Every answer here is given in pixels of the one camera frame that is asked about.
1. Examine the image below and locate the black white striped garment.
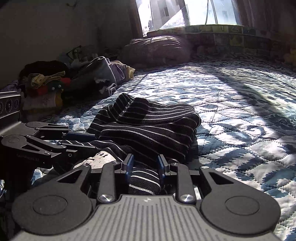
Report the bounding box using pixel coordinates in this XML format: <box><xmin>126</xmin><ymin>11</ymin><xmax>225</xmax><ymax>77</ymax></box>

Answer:
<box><xmin>62</xmin><ymin>93</ymin><xmax>201</xmax><ymax>195</ymax></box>

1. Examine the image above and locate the red plush toy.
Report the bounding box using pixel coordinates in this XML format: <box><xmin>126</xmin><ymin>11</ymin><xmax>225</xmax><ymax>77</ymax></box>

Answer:
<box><xmin>36</xmin><ymin>78</ymin><xmax>71</xmax><ymax>96</ymax></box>

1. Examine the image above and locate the olive yellow cloth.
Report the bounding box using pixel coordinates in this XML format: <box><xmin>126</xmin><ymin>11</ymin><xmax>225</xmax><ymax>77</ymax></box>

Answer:
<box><xmin>30</xmin><ymin>71</ymin><xmax>66</xmax><ymax>89</ymax></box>

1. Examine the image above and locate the blue white quilted bedspread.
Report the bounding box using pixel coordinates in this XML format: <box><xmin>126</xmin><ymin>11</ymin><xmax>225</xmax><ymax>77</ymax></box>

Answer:
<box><xmin>44</xmin><ymin>58</ymin><xmax>295</xmax><ymax>240</ymax></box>

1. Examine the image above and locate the mauve rolled duvet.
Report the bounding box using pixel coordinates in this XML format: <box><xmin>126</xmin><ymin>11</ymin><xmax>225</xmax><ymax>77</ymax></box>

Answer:
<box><xmin>118</xmin><ymin>36</ymin><xmax>192</xmax><ymax>68</ymax></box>

